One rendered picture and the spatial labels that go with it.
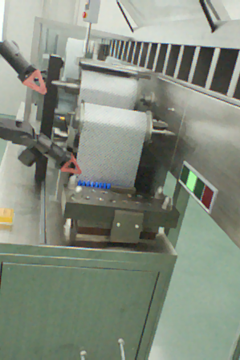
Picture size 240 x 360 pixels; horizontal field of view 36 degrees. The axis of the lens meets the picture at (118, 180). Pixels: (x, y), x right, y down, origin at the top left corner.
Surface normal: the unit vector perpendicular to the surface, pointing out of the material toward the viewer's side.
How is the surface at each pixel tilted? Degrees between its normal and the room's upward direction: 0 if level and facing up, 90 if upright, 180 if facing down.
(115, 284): 90
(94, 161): 90
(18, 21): 90
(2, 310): 90
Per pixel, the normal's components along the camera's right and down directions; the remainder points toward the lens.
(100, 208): 0.18, 0.36
